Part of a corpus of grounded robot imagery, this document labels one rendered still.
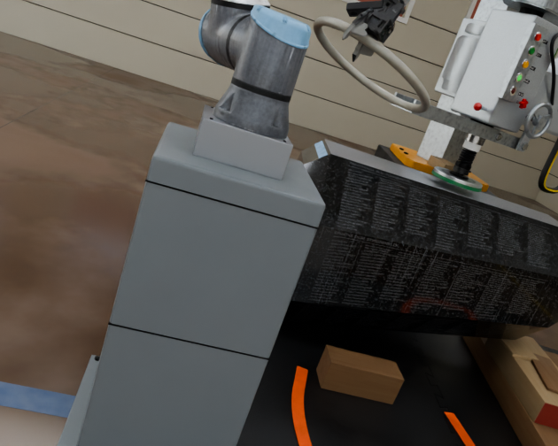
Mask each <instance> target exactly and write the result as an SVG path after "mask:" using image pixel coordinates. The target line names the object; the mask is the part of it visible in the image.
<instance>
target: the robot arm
mask: <svg viewBox="0 0 558 446"><path fill-rule="evenodd" d="M409 1H410V0H381V1H368V2H355V3H347V5H346V10H347V12H348V15H349V16H350V17H357V18H356V19H355V20H354V21H353V22H352V24H351V25H350V26H349V27H348V28H347V29H346V30H345V32H344V34H343V37H342V40H344V39H346V38H347V37H348V36H349V35H351V34H355V35H359V36H367V35H370V36H371V37H372V36H373V38H374V39H375V40H377V41H379V42H382V43H384V42H385V41H386V40H387V39H388V37H389V36H390V35H391V33H392V32H393V30H394V29H393V28H394V27H395V26H394V25H393V23H394V24H395V20H396V19H397V18H398V16H399V15H400V14H402V15H403V14H404V12H405V9H404V8H405V7H406V5H407V4H408V2H409ZM311 32H312V31H311V27H310V26H308V25H307V24H306V23H303V22H301V21H299V20H297V19H294V18H292V17H289V16H287V15H284V14H282V13H280V12H276V11H274V10H271V9H270V3H269V2H268V0H211V8H210V9H209V10H208V11H207V12H206V13H205V14H204V16H203V17H202V19H201V20H200V23H199V28H198V38H199V41H200V44H201V47H202V49H203V50H204V52H205V54H206V55H207V56H208V57H209V58H211V59H212V60H213V61H214V62H216V63H217V64H219V65H223V66H226V67H227V68H229V69H231V70H234V73H233V77H232V80H231V82H230V85H229V88H228V89H227V91H226V92H225V93H224V95H223V96H222V97H221V99H220V100H219V102H218V103H217V104H216V105H215V108H214V111H213V115H214V116H215V117H216V118H217V119H220V120H222V121H224V122H226V123H228V124H230V125H232V126H234V127H239V128H241V129H243V130H246V131H249V132H252V133H255V134H258V135H265V136H268V137H273V138H278V139H285V138H287V135H288V133H289V103H290V100H291V96H292V93H293V90H294V88H295V85H296V82H297V79H298V75H299V72H300V68H301V66H302V63H303V60H304V57H305V54H306V50H307V48H308V46H309V40H310V36H311ZM360 54H362V55H366V56H370V57H371V56H373V54H374V51H372V50H371V49H370V48H368V47H367V46H366V45H364V44H363V43H361V42H358V44H357V46H356V47H355V50H354V52H353V62H354V61H355V60H356V59H357V58H358V56H359V55H360Z"/></svg>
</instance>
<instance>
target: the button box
mask: <svg viewBox="0 0 558 446"><path fill-rule="evenodd" d="M547 30H548V29H547V28H545V27H542V26H541V25H539V24H537V23H534V22H530V25H529V26H528V28H527V30H526V32H525V35H524V37H523V39H522V42H521V44H520V46H519V48H518V51H517V53H516V54H515V57H514V60H513V62H512V64H511V66H510V68H509V70H508V73H507V76H506V78H505V80H504V81H503V83H502V86H501V88H500V91H499V94H498V95H497V97H498V98H501V99H504V100H507V101H509V102H511V103H514V102H515V100H516V98H517V96H518V93H519V91H520V89H521V87H522V85H523V82H524V80H525V78H526V76H527V74H528V72H529V70H530V68H531V65H532V63H533V61H534V58H535V57H536V55H537V53H538V51H539V47H540V45H541V43H542V42H543V40H544V37H545V35H546V32H547ZM537 32H540V33H541V39H540V40H539V41H538V42H535V41H534V36H535V34H536V33H537ZM530 46H534V47H535V52H534V53H533V55H531V56H529V55H528V49H529V48H530ZM525 59H528V60H529V65H528V67H527V68H526V69H522V63H523V61H524V60H525ZM519 73H522V74H523V78H522V80H521V81H520V82H516V81H515V77H516V76H517V75H518V74H519ZM514 86H516V93H515V94H514V95H513V96H511V95H510V94H509V91H510V89H511V88H512V87H514Z"/></svg>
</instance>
